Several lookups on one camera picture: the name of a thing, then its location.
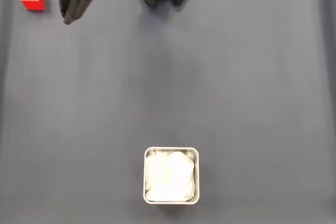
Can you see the blue-grey table mat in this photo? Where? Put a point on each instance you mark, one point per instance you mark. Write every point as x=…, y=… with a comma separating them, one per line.
x=236, y=90

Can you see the white cloth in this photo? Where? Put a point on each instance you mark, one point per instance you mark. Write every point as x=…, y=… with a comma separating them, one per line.
x=170, y=176

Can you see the square silver metal box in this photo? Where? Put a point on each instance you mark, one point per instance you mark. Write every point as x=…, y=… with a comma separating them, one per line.
x=145, y=176

